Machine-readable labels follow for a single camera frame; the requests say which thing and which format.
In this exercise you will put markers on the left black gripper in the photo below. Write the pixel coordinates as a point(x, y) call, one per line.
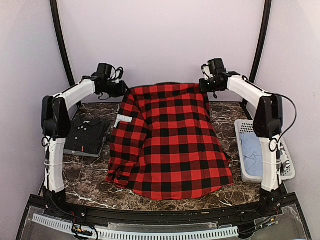
point(121, 90)

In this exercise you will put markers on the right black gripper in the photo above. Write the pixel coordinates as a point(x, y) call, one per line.
point(204, 87)

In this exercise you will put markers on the red black plaid shirt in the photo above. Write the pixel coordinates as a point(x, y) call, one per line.
point(163, 145)

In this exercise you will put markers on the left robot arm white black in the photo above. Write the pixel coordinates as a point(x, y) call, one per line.
point(56, 124)

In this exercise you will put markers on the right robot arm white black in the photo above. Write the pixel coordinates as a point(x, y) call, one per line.
point(268, 120)

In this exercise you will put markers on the white plastic laundry basket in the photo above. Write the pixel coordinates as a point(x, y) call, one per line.
point(243, 126)

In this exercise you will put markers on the folded black pinstripe shirt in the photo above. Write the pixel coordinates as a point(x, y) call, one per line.
point(86, 137)

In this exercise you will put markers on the folded grey shirt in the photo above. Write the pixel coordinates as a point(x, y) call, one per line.
point(85, 153)

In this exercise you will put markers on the light blue folded shirt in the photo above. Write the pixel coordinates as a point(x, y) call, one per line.
point(252, 154)

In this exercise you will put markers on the black white checked shirt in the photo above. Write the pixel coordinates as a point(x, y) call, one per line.
point(287, 168)

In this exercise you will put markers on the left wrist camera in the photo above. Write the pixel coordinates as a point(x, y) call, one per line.
point(117, 75)

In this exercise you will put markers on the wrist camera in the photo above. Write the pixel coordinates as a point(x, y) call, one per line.
point(206, 71)
point(117, 75)

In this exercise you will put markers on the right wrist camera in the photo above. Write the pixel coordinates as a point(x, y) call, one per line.
point(206, 71)

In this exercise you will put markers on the right black frame post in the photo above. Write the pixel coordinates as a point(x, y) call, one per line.
point(261, 40)

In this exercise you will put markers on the black frame post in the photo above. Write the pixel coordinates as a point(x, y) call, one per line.
point(61, 43)
point(261, 40)

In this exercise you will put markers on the left black frame post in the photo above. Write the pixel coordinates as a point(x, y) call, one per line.
point(61, 43)

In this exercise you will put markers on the black curved front rail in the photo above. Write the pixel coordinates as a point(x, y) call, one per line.
point(236, 215)

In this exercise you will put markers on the white slotted cable duct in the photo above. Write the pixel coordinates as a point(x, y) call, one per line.
point(121, 231)

